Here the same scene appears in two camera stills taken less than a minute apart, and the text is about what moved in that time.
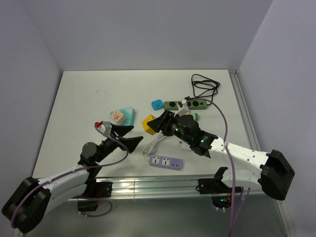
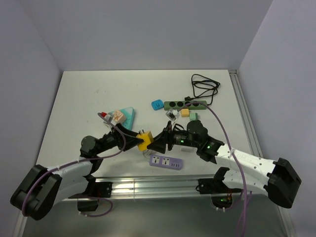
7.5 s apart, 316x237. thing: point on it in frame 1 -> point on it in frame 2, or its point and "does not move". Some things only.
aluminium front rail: (157, 187) does not move
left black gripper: (131, 142) -> (132, 140)
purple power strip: (166, 162) does not move
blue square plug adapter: (157, 104) does not move
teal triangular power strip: (129, 113) does not move
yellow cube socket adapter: (147, 128) -> (148, 138)
